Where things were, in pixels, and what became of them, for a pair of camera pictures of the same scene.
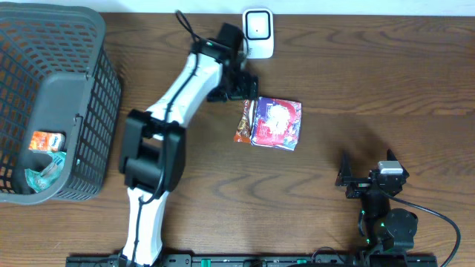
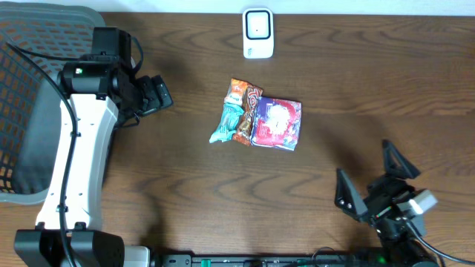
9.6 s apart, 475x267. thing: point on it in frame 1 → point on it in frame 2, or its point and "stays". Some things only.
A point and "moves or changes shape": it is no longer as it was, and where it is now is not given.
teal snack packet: x=39 y=180 → x=228 y=124
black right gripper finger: x=344 y=176 → x=347 y=197
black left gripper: x=240 y=87 → x=156 y=96
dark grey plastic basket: x=58 y=73 stays
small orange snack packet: x=53 y=142 moves or changes shape
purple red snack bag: x=276 y=123 stays
